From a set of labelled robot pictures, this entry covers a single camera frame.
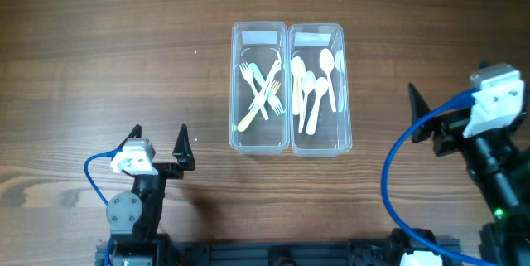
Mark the beige plastic fork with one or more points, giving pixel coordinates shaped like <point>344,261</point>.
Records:
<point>262,94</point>

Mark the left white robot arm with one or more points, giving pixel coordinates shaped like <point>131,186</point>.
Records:
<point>134,216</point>

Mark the left clear plastic container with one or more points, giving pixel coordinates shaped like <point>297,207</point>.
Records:
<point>258,42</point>

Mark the yellow plastic fork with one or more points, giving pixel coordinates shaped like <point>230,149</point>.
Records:
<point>248,118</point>

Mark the right clear plastic container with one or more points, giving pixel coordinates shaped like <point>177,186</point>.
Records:
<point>321,122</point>

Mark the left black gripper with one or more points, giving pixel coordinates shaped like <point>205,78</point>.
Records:
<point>185,159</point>

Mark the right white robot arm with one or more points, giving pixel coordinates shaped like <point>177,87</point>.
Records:
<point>483,134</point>

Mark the white plastic fork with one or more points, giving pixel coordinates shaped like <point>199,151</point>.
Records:
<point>251,73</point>

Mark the translucent plastic fork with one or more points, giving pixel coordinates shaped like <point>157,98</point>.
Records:
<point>275,103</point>

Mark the white plastic spoon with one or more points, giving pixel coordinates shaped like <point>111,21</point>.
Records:
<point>298,70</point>
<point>327,64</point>
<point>320,89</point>

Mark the clear plastic container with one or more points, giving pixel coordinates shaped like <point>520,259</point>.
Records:
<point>258,42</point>
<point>321,122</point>

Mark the yellow plastic spoon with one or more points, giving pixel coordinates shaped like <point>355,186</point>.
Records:
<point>294,96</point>

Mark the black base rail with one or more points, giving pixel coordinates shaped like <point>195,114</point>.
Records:
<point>395,249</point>

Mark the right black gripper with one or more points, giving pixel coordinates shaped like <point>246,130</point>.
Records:
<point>450,128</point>

